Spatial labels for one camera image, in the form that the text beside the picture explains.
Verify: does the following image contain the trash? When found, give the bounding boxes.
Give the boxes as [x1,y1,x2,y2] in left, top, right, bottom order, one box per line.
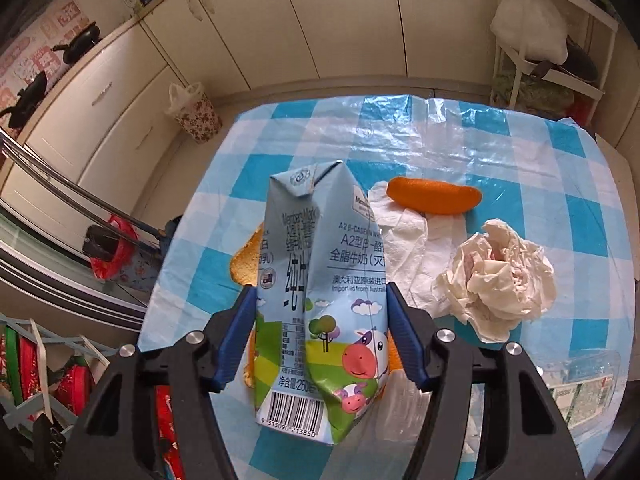
[254,161,391,446]

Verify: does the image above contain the blue and beige shelf rack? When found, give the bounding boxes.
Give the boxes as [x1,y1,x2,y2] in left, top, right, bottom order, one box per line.
[0,312,108,480]

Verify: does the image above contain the broom with metal handle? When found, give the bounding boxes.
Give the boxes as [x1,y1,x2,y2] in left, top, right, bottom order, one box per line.
[0,127,166,238]

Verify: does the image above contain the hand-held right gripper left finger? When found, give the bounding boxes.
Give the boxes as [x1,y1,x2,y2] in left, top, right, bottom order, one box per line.
[52,285,258,480]

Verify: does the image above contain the bag of green vegetables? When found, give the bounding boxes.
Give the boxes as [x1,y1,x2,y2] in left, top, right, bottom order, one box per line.
[492,72,603,111]

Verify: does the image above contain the white plastic bin liner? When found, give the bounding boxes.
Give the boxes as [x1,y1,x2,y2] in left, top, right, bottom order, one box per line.
[167,81,207,116]

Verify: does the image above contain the black wok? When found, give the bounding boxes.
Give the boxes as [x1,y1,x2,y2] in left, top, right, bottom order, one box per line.
[51,22,102,66]

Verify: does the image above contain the cream kitchen cabinets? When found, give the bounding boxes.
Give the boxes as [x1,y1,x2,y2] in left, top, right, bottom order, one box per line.
[0,0,506,241]

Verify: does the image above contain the clear plastic bottle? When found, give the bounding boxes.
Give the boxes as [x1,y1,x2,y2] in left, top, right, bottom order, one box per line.
[542,350,623,443]

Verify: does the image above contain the white shelf rack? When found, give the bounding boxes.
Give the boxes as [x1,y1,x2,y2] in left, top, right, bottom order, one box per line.
[490,0,621,126]

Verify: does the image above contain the long orange peel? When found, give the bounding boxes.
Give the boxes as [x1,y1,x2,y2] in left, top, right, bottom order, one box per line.
[387,176,482,216]

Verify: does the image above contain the floral waste bin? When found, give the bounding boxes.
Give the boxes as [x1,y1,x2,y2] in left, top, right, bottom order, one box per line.
[167,81,222,144]

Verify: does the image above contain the flat white tissue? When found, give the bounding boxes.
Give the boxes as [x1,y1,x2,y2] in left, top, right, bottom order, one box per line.
[367,182,481,318]

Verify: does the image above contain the black pan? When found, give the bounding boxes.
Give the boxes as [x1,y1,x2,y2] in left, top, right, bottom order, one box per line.
[0,70,48,128]

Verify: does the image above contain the white plastic bag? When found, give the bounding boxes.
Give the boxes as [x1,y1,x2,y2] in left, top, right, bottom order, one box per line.
[490,0,571,61]

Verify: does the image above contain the blue patterned bin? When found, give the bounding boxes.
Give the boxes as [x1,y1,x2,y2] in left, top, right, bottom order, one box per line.
[115,247,166,291]

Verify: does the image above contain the curled orange peel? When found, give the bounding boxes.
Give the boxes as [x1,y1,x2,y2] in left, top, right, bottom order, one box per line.
[230,224,267,390]

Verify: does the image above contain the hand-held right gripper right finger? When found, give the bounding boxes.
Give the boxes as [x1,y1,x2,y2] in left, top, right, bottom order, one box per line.
[387,282,596,480]

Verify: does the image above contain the white tissue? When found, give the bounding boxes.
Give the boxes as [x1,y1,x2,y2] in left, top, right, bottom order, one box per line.
[432,219,557,343]
[367,182,481,318]

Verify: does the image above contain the blue checkered tablecloth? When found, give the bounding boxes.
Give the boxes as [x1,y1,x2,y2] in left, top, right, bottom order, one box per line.
[137,95,613,480]

